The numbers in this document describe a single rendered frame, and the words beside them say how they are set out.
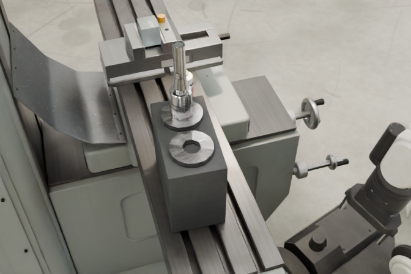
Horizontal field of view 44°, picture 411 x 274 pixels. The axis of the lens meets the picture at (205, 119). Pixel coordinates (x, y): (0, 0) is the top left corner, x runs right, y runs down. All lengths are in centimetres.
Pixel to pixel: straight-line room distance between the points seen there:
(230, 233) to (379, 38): 250
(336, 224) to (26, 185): 90
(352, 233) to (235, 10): 224
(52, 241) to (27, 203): 21
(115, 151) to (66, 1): 241
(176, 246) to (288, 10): 267
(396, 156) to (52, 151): 103
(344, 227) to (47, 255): 91
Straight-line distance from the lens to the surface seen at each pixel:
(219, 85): 161
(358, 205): 111
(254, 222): 113
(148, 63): 145
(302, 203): 237
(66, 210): 160
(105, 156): 145
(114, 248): 181
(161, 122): 107
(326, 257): 152
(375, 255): 161
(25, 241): 158
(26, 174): 140
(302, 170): 177
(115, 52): 147
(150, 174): 122
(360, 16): 361
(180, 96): 101
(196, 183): 99
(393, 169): 95
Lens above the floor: 189
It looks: 45 degrees down
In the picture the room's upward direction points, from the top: straight up
